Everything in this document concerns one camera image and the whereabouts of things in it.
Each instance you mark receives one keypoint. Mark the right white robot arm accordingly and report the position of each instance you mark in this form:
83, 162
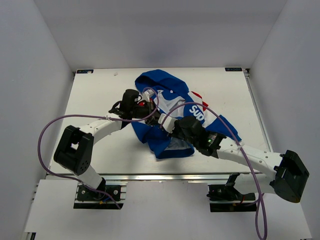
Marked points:
282, 174

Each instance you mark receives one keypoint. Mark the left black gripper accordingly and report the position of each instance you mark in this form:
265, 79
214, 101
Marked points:
153, 120

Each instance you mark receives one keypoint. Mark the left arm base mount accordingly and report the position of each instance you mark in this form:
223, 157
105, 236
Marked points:
86, 199

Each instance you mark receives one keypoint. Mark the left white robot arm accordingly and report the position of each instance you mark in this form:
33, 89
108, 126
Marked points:
75, 148

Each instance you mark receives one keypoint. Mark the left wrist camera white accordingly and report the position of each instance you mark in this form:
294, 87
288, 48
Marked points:
149, 95

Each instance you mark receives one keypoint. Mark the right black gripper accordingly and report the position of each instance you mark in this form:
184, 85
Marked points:
176, 124

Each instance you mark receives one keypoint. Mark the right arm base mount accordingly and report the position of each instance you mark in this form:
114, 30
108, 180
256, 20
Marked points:
224, 198

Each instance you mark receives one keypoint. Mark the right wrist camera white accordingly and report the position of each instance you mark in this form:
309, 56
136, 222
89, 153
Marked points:
167, 123

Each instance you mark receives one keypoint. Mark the left blue table label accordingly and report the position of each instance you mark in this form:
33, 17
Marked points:
84, 71

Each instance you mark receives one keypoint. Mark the aluminium front rail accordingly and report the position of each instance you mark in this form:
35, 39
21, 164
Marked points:
122, 179

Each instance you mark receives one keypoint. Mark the blue white red jacket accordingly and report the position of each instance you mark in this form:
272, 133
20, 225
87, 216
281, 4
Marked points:
172, 92

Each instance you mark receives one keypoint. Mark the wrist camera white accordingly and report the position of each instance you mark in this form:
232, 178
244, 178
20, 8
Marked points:
167, 123
149, 95

